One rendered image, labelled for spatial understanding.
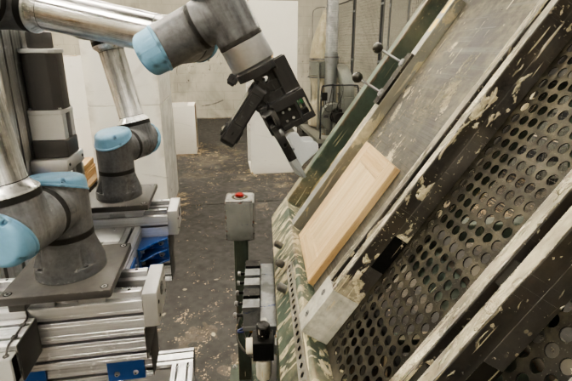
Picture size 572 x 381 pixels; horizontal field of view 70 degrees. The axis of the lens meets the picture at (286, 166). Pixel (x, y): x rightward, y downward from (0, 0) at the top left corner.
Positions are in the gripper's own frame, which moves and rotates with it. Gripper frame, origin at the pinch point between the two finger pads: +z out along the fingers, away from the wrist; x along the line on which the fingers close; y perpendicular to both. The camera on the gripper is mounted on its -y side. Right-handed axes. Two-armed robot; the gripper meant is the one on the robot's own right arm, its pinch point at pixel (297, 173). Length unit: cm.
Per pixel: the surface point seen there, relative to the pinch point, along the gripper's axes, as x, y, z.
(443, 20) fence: 62, 67, 1
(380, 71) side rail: 87, 50, 11
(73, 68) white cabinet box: 445, -160, -82
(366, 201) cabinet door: 30.4, 13.5, 27.9
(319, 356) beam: 1.3, -14.6, 39.7
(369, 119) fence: 64, 32, 19
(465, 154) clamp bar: 3.0, 31.3, 14.7
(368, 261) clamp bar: 4.9, 4.3, 27.1
